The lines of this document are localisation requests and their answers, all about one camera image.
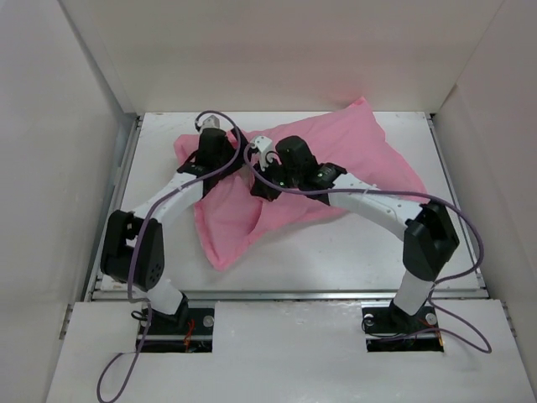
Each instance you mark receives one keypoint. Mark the front aluminium rail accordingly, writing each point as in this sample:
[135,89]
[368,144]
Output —
[322,295]

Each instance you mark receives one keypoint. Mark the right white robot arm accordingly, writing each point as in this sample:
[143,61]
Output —
[420,222]

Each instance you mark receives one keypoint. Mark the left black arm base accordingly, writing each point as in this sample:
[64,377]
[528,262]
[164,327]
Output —
[198,319]

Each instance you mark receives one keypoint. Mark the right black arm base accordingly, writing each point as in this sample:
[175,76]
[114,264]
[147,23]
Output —
[390,321]

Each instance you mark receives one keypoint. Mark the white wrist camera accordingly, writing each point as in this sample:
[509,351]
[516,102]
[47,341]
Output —
[265,149]
[211,122]

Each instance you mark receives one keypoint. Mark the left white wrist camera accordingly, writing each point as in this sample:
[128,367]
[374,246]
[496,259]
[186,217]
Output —
[211,122]

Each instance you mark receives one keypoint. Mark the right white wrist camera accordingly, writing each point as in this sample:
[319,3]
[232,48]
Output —
[265,149]

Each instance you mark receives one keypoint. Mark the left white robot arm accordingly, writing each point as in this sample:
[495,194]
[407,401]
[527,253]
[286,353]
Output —
[133,249]

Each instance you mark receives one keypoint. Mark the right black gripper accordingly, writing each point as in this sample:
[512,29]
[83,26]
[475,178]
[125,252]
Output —
[265,192]

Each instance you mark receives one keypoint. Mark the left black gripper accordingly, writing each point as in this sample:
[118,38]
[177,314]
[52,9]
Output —
[237,158]

